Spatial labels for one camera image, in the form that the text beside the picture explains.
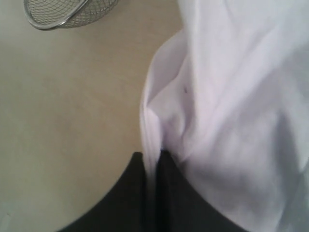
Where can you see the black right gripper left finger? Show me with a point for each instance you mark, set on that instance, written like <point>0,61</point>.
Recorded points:
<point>122,209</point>

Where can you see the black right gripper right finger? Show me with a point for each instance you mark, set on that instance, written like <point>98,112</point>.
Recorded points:
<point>179,208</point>

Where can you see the metal mesh strainer bowl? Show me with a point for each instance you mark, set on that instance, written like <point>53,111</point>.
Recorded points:
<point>65,14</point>

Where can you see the white t-shirt red lettering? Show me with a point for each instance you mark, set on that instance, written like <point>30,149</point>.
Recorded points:
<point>228,97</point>

